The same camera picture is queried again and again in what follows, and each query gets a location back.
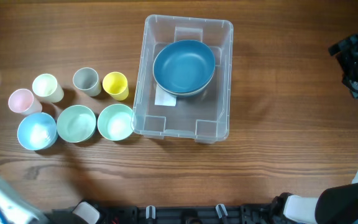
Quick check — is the white label in container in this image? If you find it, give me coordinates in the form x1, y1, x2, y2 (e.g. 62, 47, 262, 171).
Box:
154, 85, 177, 106

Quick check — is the pink cup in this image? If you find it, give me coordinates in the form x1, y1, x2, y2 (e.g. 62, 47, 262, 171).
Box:
8, 88, 42, 116

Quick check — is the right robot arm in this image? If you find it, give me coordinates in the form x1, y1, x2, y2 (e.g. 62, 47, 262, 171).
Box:
271, 34, 358, 223

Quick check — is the yellow cup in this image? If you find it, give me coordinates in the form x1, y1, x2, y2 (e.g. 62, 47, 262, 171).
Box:
102, 72, 129, 101

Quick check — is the pale green cup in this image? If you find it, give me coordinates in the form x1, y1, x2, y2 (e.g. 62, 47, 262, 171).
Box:
32, 73, 64, 103

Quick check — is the grey cup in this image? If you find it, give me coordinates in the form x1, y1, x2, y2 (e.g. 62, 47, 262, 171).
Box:
73, 67, 101, 97

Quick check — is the blue plate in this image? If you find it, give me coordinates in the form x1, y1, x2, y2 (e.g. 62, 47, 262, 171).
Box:
175, 90, 208, 98
152, 39, 216, 94

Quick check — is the light blue bowl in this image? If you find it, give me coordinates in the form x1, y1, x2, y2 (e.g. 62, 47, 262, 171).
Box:
17, 113, 58, 151

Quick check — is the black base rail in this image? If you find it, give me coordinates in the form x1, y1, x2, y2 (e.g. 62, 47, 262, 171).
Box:
45, 200, 292, 224

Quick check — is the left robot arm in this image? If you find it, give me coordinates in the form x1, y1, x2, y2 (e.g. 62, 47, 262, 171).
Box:
0, 178, 103, 224

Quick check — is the clear plastic storage container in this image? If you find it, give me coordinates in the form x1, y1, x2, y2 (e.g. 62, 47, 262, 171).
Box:
132, 14, 234, 143

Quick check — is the mint green bowl right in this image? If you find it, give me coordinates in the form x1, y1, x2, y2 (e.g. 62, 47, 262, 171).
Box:
97, 104, 133, 141

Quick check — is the mint green bowl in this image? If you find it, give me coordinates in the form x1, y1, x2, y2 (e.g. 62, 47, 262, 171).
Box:
97, 104, 133, 141
57, 105, 96, 143

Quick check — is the beige plate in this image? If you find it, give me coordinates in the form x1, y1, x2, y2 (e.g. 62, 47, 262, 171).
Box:
154, 71, 214, 96

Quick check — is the mint green bowl left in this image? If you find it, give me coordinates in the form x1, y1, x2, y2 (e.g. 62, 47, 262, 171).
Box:
57, 105, 96, 143

